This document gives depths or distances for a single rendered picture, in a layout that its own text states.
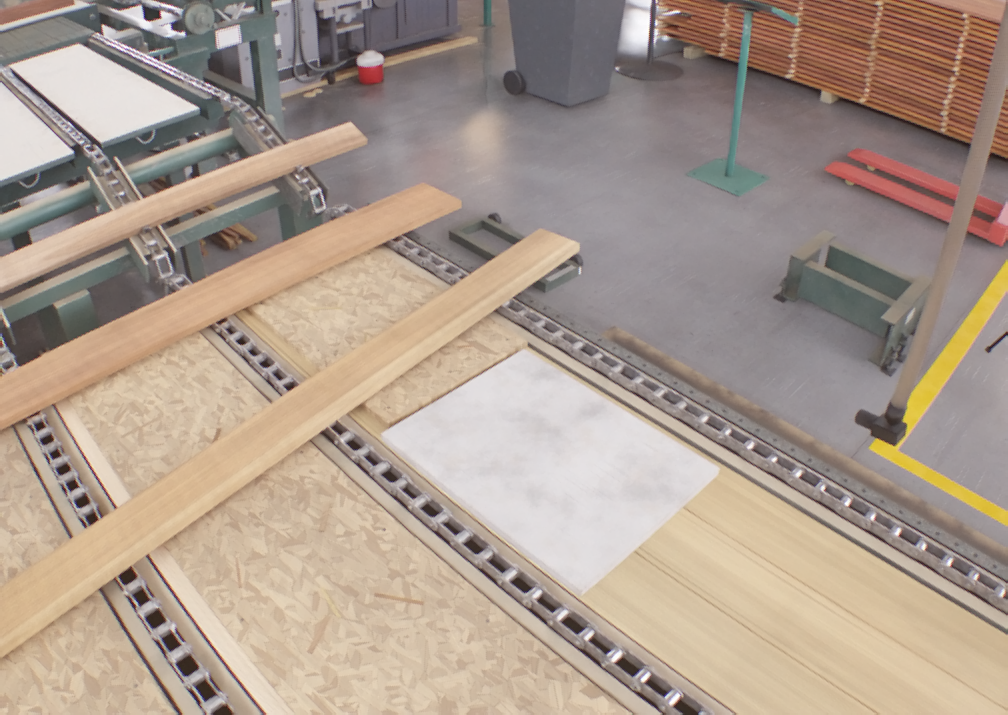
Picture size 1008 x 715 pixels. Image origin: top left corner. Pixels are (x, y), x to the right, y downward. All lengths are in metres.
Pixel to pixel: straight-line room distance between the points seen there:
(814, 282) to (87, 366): 3.02
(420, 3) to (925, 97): 4.46
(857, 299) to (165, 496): 2.99
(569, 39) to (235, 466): 4.50
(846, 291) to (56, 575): 3.26
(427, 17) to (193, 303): 5.69
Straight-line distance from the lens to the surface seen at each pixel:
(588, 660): 1.50
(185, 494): 1.77
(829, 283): 3.81
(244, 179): 2.93
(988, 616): 1.79
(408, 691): 1.45
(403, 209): 2.67
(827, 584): 1.70
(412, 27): 7.65
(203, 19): 4.97
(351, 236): 2.54
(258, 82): 5.40
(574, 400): 1.94
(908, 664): 1.65
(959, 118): 6.59
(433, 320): 2.13
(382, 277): 2.40
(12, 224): 3.08
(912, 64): 6.68
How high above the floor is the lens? 2.10
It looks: 35 degrees down
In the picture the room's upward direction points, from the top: 1 degrees clockwise
